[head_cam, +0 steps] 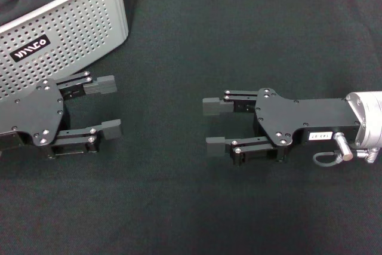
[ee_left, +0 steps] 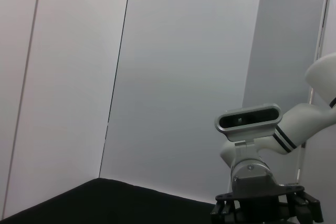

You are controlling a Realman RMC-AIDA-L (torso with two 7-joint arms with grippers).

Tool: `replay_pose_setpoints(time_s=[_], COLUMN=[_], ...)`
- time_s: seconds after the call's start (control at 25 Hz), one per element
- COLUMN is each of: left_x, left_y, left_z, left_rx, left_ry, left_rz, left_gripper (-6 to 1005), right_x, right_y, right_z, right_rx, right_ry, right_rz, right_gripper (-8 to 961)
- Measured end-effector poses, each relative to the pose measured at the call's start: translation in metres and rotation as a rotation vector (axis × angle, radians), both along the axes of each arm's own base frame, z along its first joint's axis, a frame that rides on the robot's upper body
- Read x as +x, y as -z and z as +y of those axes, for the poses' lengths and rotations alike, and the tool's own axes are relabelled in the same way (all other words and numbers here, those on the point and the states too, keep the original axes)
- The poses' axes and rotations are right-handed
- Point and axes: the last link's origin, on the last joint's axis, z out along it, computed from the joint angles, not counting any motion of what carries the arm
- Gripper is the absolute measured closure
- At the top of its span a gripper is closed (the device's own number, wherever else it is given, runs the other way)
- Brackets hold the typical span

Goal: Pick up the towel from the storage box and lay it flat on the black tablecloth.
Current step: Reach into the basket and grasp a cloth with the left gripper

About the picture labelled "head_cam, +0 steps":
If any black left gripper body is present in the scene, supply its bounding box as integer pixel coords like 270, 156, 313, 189
0, 78, 72, 159

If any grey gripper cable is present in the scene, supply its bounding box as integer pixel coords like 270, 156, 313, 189
312, 150, 344, 167

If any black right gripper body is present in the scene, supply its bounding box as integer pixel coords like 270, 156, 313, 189
252, 87, 363, 161

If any black tablecloth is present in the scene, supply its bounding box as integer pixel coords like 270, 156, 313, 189
0, 0, 382, 255

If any silver spring cable sleeve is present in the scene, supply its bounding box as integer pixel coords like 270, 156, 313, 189
355, 146, 380, 165

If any grey perforated storage box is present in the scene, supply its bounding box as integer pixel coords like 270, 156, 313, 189
0, 0, 130, 102

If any silver cable connector plug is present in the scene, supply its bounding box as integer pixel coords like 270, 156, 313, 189
333, 131, 355, 161

